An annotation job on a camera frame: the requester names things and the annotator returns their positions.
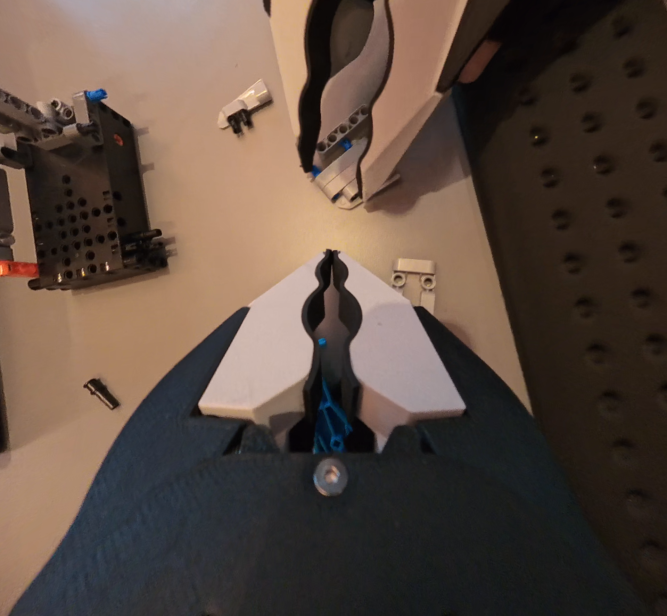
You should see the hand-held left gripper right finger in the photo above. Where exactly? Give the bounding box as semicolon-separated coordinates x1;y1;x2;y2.
336;252;467;450

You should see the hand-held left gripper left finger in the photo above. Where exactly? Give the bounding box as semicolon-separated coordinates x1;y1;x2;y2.
198;252;334;450

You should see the black perforated panel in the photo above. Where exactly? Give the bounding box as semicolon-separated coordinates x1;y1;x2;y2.
454;0;667;616

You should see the cyan frame piece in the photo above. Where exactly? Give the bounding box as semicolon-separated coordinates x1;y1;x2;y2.
313;377;355;455

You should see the grey building beam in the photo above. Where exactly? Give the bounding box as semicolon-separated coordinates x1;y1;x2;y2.
311;106;373;158
313;145;374;207

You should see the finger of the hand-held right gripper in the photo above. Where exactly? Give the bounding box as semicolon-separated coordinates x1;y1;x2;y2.
360;0;486;201
269;0;351;174

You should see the grey frame piece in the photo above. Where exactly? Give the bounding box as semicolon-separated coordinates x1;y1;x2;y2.
391;258;438;294

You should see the black connector pin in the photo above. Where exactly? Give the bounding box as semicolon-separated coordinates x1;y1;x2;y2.
84;377;121;410

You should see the black base plate assembly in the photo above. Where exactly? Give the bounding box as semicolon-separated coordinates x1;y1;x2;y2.
0;88;176;292

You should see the person's right hand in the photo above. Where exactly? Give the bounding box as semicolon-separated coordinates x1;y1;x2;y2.
459;41;501;83

